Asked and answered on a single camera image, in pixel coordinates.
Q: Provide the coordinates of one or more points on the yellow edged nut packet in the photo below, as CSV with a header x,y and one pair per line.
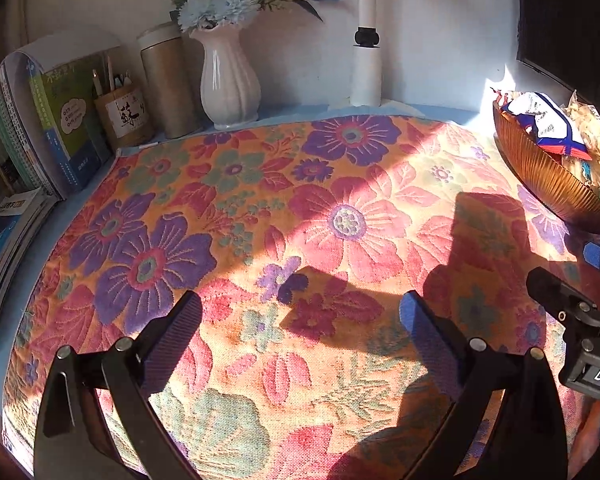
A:
x,y
597,130

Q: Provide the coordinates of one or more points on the bamboo pen holder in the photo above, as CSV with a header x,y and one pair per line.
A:
x,y
125,120

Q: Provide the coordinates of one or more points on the stack of magazines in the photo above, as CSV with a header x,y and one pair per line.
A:
x,y
10,250

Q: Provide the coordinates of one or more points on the green cover book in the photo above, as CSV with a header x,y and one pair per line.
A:
x,y
70,125

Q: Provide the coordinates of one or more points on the floral woven cloth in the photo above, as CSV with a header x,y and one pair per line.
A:
x,y
305,210

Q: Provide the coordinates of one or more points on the beige thermos bottle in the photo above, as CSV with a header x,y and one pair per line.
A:
x,y
167,85

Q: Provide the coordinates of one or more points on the white ribbed vase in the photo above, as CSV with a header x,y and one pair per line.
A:
x,y
227,85

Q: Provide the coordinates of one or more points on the red and white snack packet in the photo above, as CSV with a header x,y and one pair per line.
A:
x,y
501,100

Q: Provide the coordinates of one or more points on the row of standing books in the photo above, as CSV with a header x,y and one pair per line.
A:
x,y
15,135

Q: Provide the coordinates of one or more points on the amber ribbed glass bowl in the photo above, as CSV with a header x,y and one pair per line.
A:
x,y
555,185

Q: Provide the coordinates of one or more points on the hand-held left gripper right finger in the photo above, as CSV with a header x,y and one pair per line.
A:
x,y
427,340

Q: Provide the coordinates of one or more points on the blue and white snack packet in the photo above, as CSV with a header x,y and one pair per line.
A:
x,y
550,120

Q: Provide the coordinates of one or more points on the white desk lamp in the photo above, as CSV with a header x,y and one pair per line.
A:
x,y
367,70

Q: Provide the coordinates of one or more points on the black television screen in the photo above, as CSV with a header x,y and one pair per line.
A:
x,y
570,15

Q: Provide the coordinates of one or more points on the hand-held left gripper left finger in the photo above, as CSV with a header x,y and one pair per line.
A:
x,y
177,335

